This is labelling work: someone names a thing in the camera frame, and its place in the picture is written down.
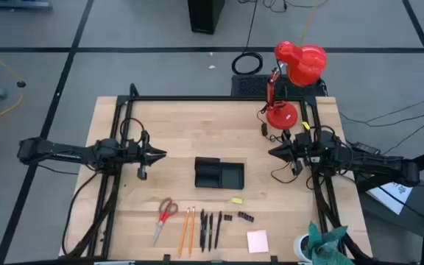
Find black left arm cable bundle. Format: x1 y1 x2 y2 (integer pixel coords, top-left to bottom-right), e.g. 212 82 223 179
60 169 119 258

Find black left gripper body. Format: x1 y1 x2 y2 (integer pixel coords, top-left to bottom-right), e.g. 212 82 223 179
125 130 150 180

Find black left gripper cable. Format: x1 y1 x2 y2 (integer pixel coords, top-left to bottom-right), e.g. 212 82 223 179
119 116 146 145

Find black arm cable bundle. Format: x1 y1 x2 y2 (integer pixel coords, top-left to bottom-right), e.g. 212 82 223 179
60 169 119 258
305 172 373 265

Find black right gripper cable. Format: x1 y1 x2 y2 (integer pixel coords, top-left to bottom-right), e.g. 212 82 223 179
269 161 300 185

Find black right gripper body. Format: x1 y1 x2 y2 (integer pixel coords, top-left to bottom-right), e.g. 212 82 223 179
282 128 313 177

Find red handled scissors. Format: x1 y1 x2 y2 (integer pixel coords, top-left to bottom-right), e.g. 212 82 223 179
152 197 180 247

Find black tower box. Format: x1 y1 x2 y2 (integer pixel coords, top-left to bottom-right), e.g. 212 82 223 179
187 0 226 35

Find teal fabric plant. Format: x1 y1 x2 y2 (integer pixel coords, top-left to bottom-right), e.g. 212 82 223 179
303 221 356 265

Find black hanging cable with coil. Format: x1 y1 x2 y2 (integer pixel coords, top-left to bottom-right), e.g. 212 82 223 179
231 0 264 77

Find pink sticky note pad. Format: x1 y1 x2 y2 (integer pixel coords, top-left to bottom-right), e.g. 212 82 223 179
246 229 270 254

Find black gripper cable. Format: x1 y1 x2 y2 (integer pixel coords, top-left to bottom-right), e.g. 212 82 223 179
269 161 300 185
119 116 146 145

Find black vented case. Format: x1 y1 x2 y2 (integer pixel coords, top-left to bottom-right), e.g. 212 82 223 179
230 74 328 98

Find red desk lamp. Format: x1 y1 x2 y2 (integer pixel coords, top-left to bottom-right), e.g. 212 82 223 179
264 40 328 131

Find white printed paper sheet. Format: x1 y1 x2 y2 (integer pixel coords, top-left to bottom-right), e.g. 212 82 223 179
365 181 414 216

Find white plant pot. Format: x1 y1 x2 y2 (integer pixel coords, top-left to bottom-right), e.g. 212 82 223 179
293 233 313 264

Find orange pencil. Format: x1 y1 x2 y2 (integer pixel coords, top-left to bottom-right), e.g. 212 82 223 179
188 205 197 258
177 207 191 258

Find black mesh desk organizer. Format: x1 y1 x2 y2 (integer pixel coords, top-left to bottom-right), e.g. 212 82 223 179
194 156 245 191

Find yellow floor cable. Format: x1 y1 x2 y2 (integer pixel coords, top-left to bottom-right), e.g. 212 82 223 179
0 38 25 123

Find black floor cable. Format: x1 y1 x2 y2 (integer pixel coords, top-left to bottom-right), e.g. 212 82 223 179
342 106 424 129
339 93 424 124

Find black aluminium table frame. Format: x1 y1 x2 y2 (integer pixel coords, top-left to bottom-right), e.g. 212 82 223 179
60 82 375 265

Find yellow hanging cable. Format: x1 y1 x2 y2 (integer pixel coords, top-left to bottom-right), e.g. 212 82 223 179
299 0 320 47

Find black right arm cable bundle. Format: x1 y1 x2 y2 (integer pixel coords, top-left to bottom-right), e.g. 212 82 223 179
305 172 373 265

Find black power adapter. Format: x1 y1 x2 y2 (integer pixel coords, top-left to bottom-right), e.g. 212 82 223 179
354 141 381 156

